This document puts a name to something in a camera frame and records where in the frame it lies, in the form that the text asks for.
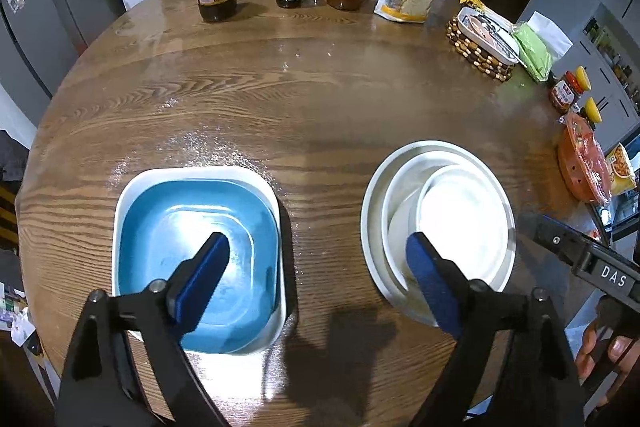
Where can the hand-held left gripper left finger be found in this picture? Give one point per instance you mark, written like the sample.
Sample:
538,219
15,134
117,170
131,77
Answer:
200,277

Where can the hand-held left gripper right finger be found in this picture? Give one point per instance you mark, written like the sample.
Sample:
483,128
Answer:
430,282

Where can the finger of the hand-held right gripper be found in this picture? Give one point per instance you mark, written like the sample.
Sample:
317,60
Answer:
557,237

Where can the blue dish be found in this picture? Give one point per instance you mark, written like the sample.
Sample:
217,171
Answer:
165,227

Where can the large white bowl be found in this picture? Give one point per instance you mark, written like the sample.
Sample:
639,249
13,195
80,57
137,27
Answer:
372,227

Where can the medium white bowl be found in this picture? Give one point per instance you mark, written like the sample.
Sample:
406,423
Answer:
397,207

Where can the large patterned square plate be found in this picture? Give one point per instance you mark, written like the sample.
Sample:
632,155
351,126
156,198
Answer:
200,172

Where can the person's right hand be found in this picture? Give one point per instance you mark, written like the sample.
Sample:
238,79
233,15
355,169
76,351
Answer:
587,352

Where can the orange plastic basket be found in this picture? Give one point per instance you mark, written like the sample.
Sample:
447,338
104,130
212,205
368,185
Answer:
575,167

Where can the yellow snack bag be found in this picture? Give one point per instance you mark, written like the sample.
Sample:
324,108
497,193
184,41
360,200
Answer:
620,169

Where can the white cabinet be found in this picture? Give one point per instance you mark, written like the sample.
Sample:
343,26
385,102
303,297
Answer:
615,127

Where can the dark jar with yellow lid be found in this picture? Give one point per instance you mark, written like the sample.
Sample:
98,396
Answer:
592,109

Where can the red jar with yellow lid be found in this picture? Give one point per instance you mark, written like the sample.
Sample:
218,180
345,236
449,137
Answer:
562,92

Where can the crumpled white paper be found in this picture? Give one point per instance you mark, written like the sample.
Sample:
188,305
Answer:
22,327

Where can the green tissue pack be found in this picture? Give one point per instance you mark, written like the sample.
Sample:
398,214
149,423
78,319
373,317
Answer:
532,52

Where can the white rectangular tray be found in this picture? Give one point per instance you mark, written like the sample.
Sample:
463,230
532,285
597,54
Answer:
500,56

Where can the yellow black striped seat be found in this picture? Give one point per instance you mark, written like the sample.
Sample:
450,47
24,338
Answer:
9,217

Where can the metal utensil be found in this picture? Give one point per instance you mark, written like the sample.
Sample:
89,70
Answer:
505,42

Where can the white paper bag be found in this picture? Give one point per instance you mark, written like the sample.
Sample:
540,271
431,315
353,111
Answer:
552,34

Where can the beaded wooden trivet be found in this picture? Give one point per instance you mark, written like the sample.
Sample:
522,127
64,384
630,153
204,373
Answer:
470,52

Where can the pink spoon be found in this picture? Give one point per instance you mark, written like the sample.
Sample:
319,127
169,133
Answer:
482,29

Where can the dark cloth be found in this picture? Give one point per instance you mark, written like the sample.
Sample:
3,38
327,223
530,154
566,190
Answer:
12,152

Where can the yellow packet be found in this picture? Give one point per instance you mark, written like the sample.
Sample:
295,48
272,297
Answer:
470,0

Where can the grey refrigerator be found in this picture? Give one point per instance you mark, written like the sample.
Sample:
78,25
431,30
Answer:
60,22

